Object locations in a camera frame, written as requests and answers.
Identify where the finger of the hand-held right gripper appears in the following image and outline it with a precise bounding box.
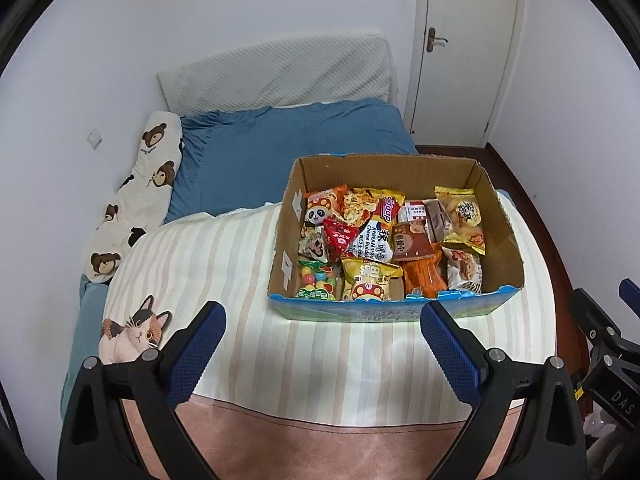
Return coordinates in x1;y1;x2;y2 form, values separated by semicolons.
570;287;622;358
618;278;640;307

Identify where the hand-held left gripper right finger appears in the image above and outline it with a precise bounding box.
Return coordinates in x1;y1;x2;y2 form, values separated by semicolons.
420;300;588;480

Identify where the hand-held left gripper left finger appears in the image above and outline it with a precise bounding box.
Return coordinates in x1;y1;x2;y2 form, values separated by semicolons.
57;301;227;480

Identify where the orange snack packet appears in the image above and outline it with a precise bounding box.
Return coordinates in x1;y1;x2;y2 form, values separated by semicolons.
401;245;449;297

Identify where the white meat snack packet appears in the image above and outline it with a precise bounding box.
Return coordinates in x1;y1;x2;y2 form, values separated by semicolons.
444;246;484;294

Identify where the yellow mushroom print snack packet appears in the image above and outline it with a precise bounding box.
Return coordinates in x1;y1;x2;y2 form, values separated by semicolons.
341;256;404;303

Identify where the brown snack packet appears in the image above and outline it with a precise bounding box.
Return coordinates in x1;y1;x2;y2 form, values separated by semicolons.
390;220;433;262

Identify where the cardboard box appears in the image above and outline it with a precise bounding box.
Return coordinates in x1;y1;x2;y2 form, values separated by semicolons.
267;154;526;322

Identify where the yellow bun snack packet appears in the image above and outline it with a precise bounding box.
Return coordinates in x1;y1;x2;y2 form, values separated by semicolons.
433;186;487;257

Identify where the green candy bag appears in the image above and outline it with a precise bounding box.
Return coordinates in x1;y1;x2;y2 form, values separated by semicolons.
294;258;344;302

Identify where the red triangular snack packet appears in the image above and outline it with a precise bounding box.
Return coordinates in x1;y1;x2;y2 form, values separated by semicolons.
321;217;362;262

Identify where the small cartoon face snack packet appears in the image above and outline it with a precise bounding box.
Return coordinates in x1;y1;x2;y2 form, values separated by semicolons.
298;226;332;264

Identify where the striped cat print blanket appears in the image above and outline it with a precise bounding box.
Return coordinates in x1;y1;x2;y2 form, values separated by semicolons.
97;189;559;480

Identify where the light blue bedding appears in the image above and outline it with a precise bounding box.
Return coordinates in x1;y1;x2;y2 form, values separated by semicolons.
60;274;109;418

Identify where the yellow instant noodle packet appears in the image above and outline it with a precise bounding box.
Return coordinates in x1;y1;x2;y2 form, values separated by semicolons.
345;187;407;267

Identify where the beige wrapped snack bar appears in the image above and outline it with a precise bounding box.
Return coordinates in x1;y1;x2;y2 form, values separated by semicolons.
424;198;451;243

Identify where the red and white snack packet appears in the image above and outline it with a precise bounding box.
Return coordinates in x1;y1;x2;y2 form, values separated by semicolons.
399;200;432;223

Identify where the bear print pillow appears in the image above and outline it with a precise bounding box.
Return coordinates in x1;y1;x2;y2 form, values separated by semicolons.
84;109;184;287

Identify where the panda print snack packet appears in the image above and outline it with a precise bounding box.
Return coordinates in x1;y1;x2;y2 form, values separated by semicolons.
304;185;349;227

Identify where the blue bed sheet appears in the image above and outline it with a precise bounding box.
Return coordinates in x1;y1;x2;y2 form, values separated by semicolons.
163;97;420;224

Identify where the white door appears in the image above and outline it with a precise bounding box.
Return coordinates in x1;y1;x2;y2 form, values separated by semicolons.
404;0;529;149

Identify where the white quilted headboard cushion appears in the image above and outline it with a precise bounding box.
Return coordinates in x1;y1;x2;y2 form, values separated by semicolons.
156;34;394;114

